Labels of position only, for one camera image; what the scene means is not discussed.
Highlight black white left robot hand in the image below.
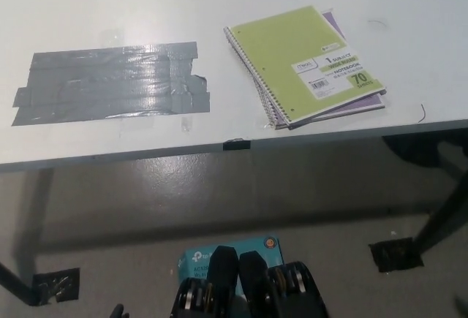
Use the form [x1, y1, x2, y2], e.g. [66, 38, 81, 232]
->
[109, 303, 131, 318]

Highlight green spiral notebook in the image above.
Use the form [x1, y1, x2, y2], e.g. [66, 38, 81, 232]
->
[223, 4, 388, 132]

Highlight black robot body blocks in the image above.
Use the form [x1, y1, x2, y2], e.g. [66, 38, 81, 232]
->
[170, 245, 328, 318]

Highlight black floor tape patch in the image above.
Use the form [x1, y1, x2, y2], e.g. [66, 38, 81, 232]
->
[368, 237, 425, 273]
[32, 267, 80, 304]

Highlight teal router box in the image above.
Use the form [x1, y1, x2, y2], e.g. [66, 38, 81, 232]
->
[178, 235, 285, 293]

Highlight black table leg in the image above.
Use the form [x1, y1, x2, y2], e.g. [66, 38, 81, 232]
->
[0, 261, 37, 306]
[412, 171, 468, 257]

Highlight purple spiral notebook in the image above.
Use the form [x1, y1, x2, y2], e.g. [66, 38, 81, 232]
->
[255, 7, 387, 131]

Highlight grey duct tape patch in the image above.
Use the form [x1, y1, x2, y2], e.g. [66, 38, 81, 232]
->
[11, 41, 212, 127]

